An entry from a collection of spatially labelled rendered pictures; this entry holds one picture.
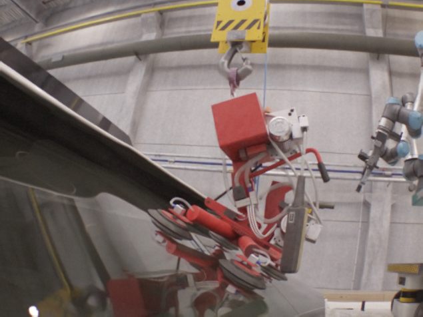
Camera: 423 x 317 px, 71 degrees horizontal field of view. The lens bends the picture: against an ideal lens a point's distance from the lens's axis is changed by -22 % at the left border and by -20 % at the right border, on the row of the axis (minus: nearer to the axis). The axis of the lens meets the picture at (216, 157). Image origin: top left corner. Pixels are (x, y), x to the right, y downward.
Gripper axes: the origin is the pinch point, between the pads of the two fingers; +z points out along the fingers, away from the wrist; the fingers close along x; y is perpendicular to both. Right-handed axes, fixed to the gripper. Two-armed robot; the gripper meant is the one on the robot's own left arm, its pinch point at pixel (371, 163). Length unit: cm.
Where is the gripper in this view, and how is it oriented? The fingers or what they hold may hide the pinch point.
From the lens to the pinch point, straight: 153.9
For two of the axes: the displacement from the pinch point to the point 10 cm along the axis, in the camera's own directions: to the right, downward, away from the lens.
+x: -4.2, -1.7, -8.9
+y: -7.9, -4.1, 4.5
